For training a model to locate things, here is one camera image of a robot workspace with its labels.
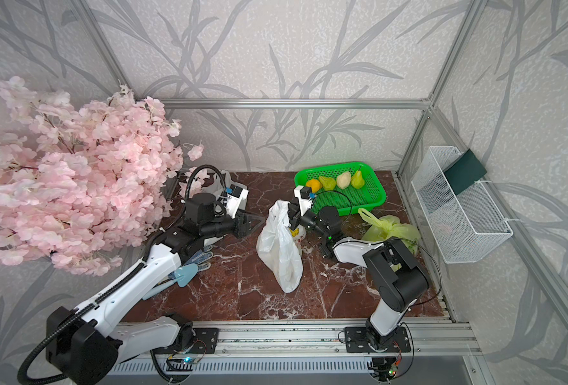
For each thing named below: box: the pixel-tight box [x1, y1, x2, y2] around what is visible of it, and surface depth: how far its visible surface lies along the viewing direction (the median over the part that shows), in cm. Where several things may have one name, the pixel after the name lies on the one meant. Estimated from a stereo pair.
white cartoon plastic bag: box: [255, 199, 307, 294], surface depth 79 cm
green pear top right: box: [350, 166, 366, 190], surface depth 114 cm
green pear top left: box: [318, 176, 337, 191], surface depth 112 cm
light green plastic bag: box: [357, 207, 422, 256], surface depth 88 cm
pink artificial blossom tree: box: [0, 77, 209, 276], surface depth 56 cm
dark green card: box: [442, 148, 487, 196], surface depth 73 cm
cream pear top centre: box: [336, 170, 352, 190], surface depth 113 cm
